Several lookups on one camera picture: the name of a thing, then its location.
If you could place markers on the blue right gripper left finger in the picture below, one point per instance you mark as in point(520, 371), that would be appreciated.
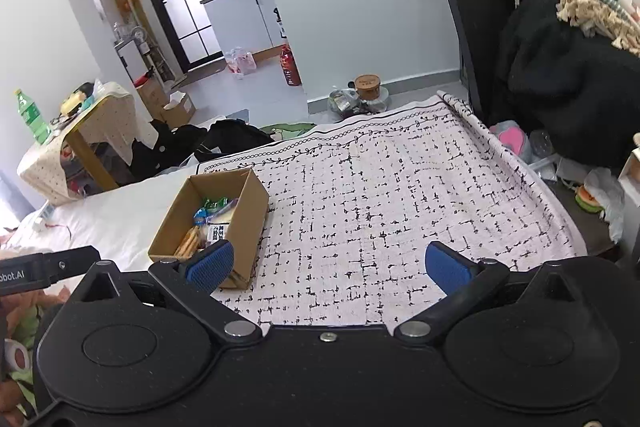
point(209, 268)

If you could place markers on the green snack packet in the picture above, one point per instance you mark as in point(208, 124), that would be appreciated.
point(211, 207)

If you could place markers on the brown lidded jar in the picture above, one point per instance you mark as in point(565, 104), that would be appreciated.
point(368, 87)

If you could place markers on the green sprite bottle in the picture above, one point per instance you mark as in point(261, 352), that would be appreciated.
point(30, 113)

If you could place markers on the black backpack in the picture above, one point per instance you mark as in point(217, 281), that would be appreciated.
point(230, 136)

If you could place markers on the pack of water bottles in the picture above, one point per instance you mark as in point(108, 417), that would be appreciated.
point(240, 62)

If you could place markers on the beige fringed scarf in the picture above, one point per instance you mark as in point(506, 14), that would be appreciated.
point(617, 20)

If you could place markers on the brown cardboard box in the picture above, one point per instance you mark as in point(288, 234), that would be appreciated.
point(246, 225)

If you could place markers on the green cartoon floor mat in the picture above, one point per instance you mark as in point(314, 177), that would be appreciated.
point(285, 132)

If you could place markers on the wooden table with cloth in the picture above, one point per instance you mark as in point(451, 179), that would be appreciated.
point(111, 119)

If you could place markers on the black jacket on floor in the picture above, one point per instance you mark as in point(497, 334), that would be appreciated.
point(170, 149)

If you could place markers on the small cardboard box on floor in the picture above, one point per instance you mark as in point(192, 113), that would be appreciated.
point(179, 110)

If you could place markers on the purple white snack pack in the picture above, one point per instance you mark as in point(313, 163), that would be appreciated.
point(217, 226)

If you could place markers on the patterned white cloth mat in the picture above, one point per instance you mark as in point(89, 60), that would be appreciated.
point(353, 206)

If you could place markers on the white kitchen cabinet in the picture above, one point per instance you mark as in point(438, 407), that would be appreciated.
point(248, 24)

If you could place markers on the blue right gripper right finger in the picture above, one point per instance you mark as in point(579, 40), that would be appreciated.
point(447, 268)

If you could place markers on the clear bag of items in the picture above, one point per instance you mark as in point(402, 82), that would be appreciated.
point(343, 101)

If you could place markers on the white bed sheet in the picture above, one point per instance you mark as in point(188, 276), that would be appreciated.
point(120, 224)

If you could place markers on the orange cracker packet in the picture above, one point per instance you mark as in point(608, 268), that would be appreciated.
point(190, 243)

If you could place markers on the red oil bottle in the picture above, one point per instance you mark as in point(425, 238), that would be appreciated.
point(289, 67)

